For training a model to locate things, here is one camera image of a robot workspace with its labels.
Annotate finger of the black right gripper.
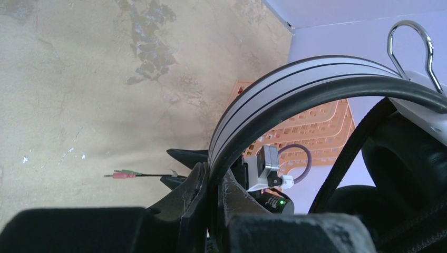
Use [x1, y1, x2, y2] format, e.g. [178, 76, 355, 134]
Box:
[160, 175, 187, 190]
[166, 149, 208, 170]

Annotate white and black headphones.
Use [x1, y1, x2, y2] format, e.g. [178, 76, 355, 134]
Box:
[208, 55, 446, 252]

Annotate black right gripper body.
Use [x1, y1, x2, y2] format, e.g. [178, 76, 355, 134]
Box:
[230, 157, 295, 215]

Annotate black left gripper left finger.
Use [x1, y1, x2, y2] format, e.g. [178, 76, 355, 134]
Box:
[1, 163, 209, 252]

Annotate peach plastic file organizer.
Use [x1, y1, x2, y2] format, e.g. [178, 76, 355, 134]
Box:
[228, 81, 355, 176]

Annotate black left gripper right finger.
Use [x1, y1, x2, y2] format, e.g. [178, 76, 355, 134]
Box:
[215, 171, 376, 252]

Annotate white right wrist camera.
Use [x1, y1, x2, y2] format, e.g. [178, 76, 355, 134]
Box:
[243, 145, 295, 192]

